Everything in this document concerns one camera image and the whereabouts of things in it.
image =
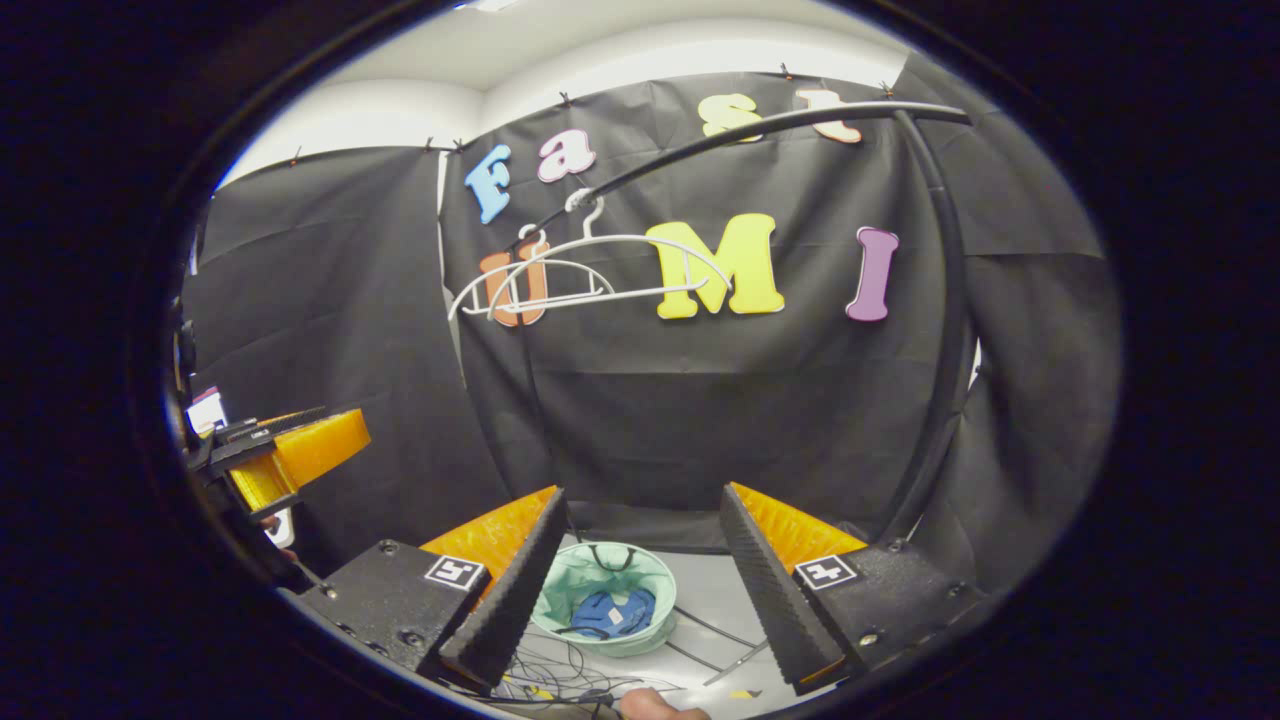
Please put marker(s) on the white printed board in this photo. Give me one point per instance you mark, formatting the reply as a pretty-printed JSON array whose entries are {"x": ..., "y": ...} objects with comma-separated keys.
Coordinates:
[{"x": 208, "y": 410}]

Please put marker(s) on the black clothes rack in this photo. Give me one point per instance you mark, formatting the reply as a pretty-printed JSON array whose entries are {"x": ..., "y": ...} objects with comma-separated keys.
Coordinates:
[{"x": 950, "y": 300}]

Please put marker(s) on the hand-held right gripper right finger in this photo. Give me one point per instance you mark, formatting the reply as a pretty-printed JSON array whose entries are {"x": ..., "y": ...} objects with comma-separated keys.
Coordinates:
[{"x": 770, "y": 600}]

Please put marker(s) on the green laundry hamper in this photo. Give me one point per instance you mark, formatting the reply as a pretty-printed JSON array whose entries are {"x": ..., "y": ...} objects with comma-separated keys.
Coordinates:
[{"x": 560, "y": 590}]

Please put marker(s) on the black backdrop cloth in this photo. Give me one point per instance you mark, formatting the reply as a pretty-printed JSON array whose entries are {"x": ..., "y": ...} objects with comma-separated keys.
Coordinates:
[{"x": 700, "y": 400}]

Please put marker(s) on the white clothes hanger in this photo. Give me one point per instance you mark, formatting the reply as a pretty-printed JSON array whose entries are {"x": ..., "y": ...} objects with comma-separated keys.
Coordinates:
[
  {"x": 530, "y": 262},
  {"x": 650, "y": 291}
]

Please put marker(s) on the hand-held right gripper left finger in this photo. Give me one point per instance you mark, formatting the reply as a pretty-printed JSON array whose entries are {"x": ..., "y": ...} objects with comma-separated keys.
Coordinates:
[{"x": 520, "y": 600}]

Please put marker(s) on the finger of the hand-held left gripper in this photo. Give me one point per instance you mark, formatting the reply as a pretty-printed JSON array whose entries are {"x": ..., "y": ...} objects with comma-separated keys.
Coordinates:
[{"x": 320, "y": 450}]

